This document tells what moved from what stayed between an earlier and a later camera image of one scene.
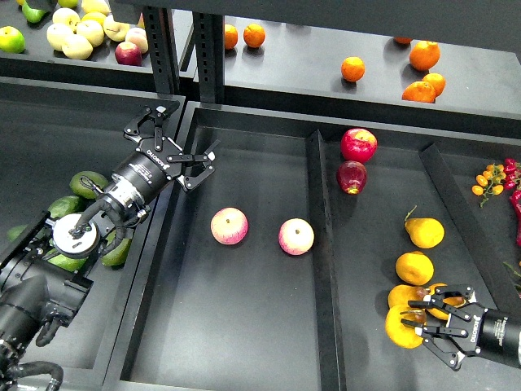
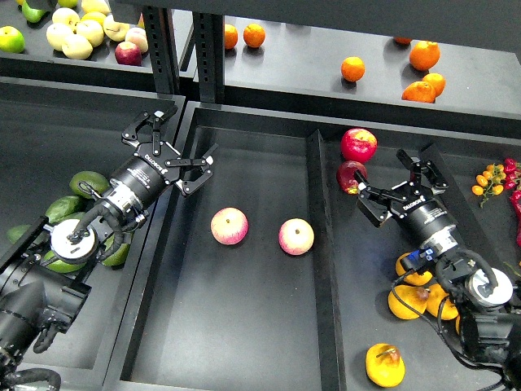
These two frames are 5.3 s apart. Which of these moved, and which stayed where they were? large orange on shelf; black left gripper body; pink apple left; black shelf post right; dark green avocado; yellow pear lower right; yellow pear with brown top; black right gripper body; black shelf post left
Moved: black right gripper body; yellow pear with brown top
Stayed: black left gripper body; black shelf post left; black shelf post right; yellow pear lower right; large orange on shelf; dark green avocado; pink apple left
